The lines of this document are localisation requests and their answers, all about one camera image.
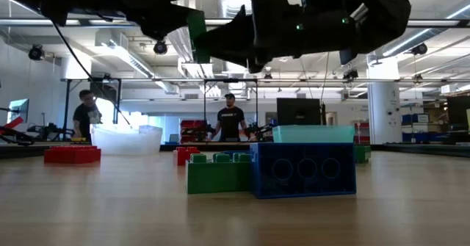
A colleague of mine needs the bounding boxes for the large black monitor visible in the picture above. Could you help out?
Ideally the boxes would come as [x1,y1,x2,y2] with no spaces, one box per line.
[446,95,470,145]

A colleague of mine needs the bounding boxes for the black aluminium table frame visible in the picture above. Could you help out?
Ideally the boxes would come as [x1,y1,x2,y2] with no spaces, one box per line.
[0,141,470,159]

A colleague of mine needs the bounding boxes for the small computer monitor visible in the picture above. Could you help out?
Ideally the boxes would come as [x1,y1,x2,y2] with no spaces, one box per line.
[7,98,30,124]

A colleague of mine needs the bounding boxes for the blue building block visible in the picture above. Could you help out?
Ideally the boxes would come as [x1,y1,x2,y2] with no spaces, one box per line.
[250,142,358,200]

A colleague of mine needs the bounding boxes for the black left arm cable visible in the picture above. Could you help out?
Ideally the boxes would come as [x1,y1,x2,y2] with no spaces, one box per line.
[52,21,132,126]

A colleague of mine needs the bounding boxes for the red storage bins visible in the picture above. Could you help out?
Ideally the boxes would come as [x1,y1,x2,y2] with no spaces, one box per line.
[179,119,208,143]

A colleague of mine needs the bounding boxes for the red shelf rack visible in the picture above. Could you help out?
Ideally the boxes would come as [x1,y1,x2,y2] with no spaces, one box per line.
[354,120,370,144]

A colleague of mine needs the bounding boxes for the clear plastic bin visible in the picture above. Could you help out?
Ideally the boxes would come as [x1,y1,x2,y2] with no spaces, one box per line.
[90,123,164,156]

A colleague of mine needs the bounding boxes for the green building block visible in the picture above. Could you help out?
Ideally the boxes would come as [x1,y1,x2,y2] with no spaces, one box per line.
[187,10,212,64]
[185,153,253,195]
[353,145,372,164]

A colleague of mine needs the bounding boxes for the large red building block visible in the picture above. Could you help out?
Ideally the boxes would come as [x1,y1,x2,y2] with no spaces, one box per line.
[43,145,102,165]

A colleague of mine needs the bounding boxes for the red bar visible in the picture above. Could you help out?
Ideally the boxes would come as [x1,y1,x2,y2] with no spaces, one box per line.
[0,116,24,135]

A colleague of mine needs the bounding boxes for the small red building block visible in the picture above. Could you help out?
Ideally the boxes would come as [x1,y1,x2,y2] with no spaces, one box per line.
[175,146,202,167]

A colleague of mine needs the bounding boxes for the black background rig frame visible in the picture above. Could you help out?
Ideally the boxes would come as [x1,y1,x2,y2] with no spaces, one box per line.
[62,77,122,141]

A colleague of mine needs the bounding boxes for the blue storage bins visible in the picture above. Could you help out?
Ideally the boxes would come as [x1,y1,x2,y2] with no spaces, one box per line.
[401,112,449,143]

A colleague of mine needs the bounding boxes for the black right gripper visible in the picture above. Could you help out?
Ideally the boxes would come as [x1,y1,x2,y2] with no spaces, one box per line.
[194,0,368,74]

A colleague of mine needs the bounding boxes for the white column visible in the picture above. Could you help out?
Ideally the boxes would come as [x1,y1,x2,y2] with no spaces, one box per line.
[367,57,401,145]

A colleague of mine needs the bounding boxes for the teal plastic bin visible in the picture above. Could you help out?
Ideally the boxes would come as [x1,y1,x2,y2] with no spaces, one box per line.
[272,125,356,145]

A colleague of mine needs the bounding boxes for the person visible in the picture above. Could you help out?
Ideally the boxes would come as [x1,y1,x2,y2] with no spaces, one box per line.
[211,93,250,142]
[72,89,104,142]

